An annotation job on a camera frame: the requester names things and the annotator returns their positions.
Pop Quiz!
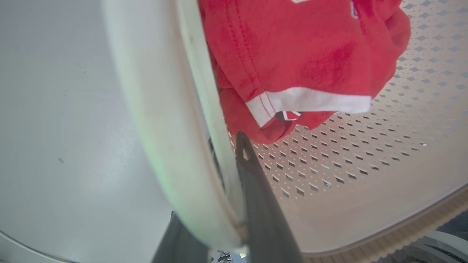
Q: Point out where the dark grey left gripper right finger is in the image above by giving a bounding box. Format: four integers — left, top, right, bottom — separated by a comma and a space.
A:
235, 131, 304, 263

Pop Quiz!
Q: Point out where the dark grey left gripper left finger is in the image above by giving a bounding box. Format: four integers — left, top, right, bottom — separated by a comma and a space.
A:
151, 211, 210, 263

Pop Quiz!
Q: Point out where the perforated metal washer drum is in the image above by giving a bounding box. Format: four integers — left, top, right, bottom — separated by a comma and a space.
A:
101, 0, 468, 263

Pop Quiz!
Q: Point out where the red garment with white trim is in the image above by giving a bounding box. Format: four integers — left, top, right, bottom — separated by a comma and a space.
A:
197, 0, 411, 144

